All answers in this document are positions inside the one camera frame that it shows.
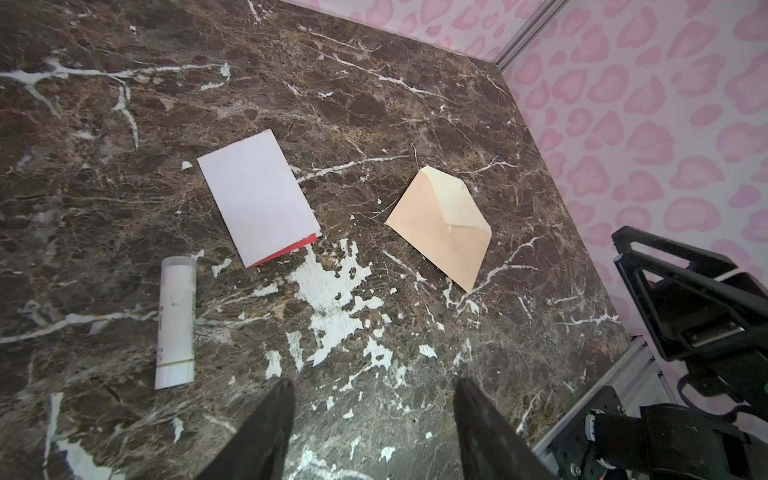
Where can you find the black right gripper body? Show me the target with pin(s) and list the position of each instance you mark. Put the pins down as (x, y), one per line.
(737, 367)

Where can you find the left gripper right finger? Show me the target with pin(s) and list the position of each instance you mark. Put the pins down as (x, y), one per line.
(489, 447)

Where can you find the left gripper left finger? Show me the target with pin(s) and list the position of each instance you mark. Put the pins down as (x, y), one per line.
(259, 448)

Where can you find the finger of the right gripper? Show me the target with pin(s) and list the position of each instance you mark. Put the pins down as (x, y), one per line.
(674, 288)

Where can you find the peach paper envelope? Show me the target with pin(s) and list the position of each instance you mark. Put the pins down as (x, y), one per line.
(438, 217)

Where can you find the pink red-bordered letter card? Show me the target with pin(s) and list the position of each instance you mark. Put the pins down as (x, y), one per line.
(259, 198)

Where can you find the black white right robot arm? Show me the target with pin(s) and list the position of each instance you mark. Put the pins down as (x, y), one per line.
(664, 441)

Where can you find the white glue stick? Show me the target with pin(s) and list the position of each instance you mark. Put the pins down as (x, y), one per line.
(175, 359)

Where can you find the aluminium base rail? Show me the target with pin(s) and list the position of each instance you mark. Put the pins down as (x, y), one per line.
(637, 380)

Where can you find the right corner aluminium post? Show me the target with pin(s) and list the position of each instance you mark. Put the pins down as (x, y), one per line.
(541, 18)

